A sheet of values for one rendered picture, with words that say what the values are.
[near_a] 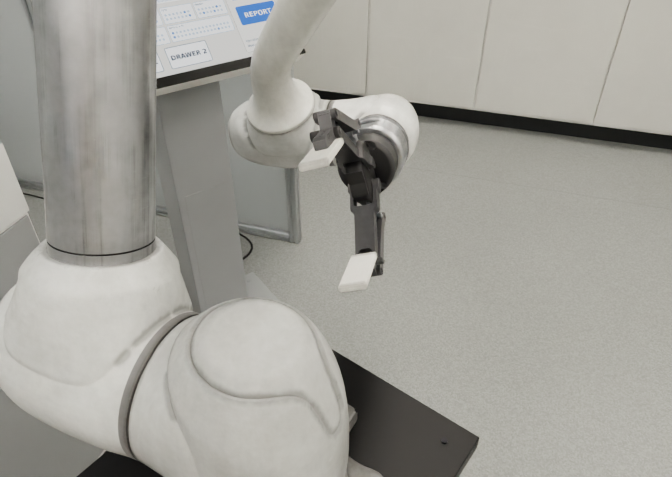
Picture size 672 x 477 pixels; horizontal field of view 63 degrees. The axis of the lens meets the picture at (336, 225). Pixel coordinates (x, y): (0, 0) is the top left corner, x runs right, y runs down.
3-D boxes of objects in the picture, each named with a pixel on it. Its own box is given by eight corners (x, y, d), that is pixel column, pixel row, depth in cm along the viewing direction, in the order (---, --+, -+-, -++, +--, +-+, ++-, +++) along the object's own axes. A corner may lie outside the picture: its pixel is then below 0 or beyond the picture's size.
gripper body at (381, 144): (352, 193, 75) (337, 221, 67) (335, 134, 72) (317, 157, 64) (405, 183, 73) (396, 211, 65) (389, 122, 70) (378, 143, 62)
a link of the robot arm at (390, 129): (338, 122, 77) (328, 134, 72) (400, 107, 74) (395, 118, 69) (355, 181, 81) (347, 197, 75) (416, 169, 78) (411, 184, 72)
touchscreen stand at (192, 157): (329, 361, 176) (326, 45, 116) (200, 436, 155) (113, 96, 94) (253, 277, 209) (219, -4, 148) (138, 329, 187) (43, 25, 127)
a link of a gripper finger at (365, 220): (346, 181, 67) (350, 186, 69) (349, 266, 63) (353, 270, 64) (377, 175, 66) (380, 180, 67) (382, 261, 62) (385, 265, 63)
